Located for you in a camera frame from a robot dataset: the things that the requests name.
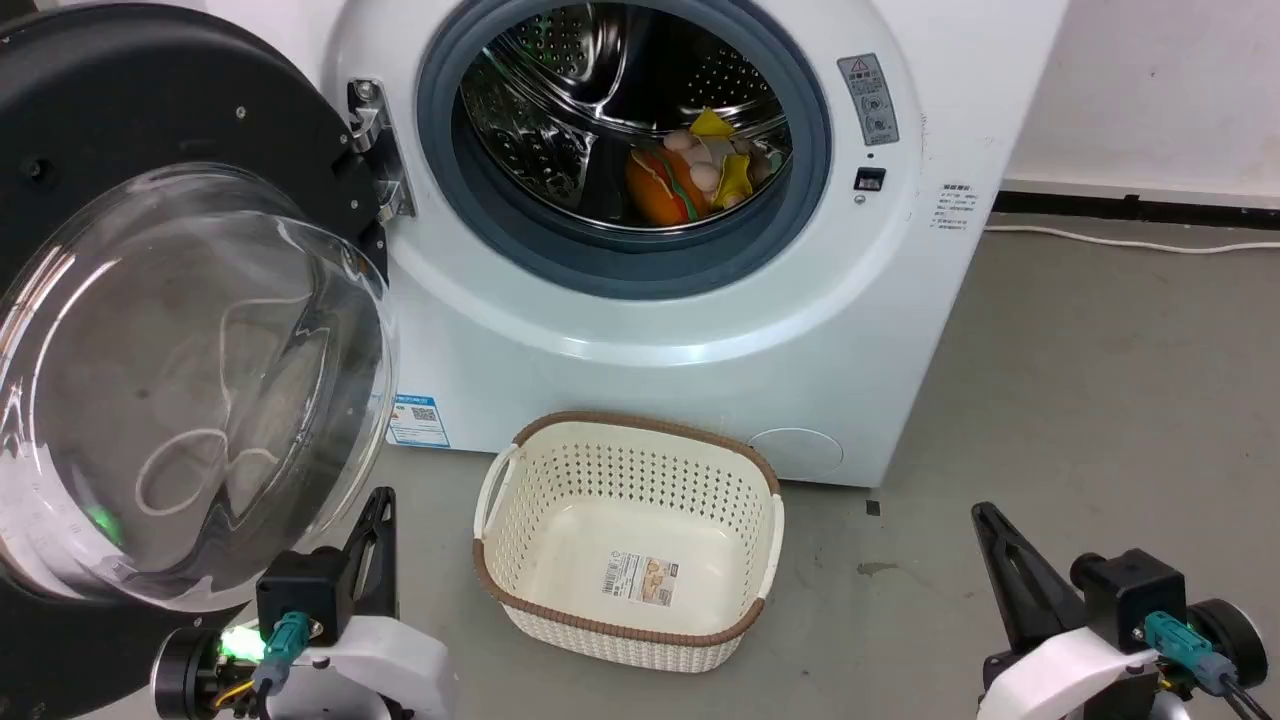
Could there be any black baseboard strip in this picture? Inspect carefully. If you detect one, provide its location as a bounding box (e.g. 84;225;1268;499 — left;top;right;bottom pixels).
991;179;1280;232

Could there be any grey warning sticker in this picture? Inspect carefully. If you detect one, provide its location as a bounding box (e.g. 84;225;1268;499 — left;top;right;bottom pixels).
837;53;901;148

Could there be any yellow dressed doll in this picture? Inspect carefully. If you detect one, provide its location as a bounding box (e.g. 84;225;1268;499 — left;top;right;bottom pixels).
663;107;785;211

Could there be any round white filter cover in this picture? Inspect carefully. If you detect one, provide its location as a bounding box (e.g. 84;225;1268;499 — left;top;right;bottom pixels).
747;428;845;481

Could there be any white floor cable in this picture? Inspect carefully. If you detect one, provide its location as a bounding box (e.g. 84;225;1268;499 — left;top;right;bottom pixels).
984;224;1280;255

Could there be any teal plug left camera cable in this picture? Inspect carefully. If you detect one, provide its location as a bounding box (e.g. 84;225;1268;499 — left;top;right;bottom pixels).
250;611;312;701

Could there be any white front-load washing machine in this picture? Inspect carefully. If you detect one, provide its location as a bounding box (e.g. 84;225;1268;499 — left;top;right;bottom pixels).
205;0;1071;490

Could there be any blue white energy sticker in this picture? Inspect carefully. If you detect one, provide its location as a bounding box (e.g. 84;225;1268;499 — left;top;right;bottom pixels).
386;394;451;449

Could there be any teal plug camera cable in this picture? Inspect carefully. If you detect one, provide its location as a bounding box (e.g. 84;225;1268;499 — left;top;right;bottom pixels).
1143;612;1280;720
250;611;312;701

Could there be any stainless steel washer drum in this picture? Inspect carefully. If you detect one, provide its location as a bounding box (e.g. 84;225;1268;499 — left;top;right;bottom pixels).
458;2;794;232

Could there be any paper label with print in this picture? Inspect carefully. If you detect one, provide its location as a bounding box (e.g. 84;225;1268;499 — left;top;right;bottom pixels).
602;553;680;606

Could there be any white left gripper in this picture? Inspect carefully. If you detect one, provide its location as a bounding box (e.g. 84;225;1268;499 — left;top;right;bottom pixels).
266;487;462;720

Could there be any black round glass washer door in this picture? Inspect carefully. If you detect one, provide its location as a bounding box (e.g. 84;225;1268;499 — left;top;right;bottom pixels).
0;2;401;719

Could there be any chrome door hinge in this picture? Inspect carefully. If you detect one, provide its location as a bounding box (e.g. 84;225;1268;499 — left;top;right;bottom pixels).
346;78;417;223

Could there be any orange plush hamburger toy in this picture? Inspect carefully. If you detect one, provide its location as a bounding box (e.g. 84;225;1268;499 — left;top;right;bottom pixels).
625;148;713;227

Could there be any small printed text sticker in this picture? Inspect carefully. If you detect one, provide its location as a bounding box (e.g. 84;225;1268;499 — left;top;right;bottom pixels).
931;182;976;234

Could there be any teal plug right camera cable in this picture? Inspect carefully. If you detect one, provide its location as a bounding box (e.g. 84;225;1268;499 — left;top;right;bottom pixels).
1143;612;1280;720

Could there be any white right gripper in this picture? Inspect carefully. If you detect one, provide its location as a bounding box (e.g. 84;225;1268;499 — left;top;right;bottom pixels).
971;502;1166;720

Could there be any cream plastic laundry basket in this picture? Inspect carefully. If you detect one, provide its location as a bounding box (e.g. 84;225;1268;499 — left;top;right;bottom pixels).
473;410;786;674

